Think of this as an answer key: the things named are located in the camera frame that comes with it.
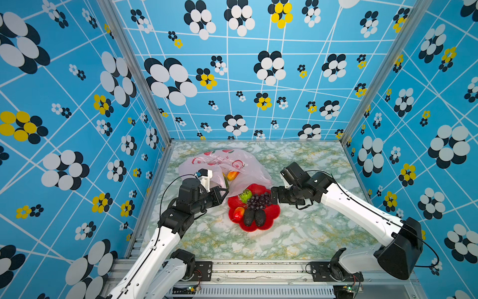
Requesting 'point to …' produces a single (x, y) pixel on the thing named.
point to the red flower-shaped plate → (272, 212)
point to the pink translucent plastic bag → (232, 169)
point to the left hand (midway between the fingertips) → (231, 189)
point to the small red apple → (238, 213)
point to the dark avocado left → (249, 216)
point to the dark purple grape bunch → (259, 201)
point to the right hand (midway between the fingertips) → (280, 201)
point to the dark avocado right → (259, 217)
